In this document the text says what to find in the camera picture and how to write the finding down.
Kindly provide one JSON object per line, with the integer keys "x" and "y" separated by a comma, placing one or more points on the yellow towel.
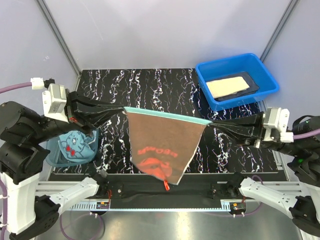
{"x": 227, "y": 86}

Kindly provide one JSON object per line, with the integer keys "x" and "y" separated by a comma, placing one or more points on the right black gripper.
{"x": 246, "y": 131}

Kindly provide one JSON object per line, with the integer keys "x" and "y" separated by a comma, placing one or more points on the clear teal plastic bin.
{"x": 55, "y": 157}

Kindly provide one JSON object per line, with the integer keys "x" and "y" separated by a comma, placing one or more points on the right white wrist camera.
{"x": 275, "y": 123}

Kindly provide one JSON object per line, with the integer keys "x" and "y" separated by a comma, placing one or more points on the blue plastic bin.
{"x": 247, "y": 63}

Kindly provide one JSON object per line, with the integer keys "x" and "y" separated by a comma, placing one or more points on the light blue patterned towel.
{"x": 78, "y": 147}

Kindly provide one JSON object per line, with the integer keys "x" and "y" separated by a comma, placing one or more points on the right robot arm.
{"x": 304, "y": 211}

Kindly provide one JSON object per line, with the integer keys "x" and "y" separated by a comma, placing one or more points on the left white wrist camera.
{"x": 54, "y": 98}

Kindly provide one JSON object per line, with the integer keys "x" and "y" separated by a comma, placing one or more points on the brown towel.
{"x": 163, "y": 144}

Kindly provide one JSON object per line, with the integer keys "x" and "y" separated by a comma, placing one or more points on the dark grey-blue towel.
{"x": 253, "y": 87}

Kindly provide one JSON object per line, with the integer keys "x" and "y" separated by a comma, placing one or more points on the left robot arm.
{"x": 25, "y": 215}

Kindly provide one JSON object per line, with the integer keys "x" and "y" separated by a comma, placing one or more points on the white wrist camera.
{"x": 275, "y": 123}
{"x": 54, "y": 98}

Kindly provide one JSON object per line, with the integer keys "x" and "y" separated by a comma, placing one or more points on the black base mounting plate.
{"x": 190, "y": 184}

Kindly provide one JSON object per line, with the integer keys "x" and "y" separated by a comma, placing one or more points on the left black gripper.
{"x": 87, "y": 111}

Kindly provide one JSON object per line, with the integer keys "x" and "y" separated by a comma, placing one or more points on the aluminium rail with cable duct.
{"x": 142, "y": 202}

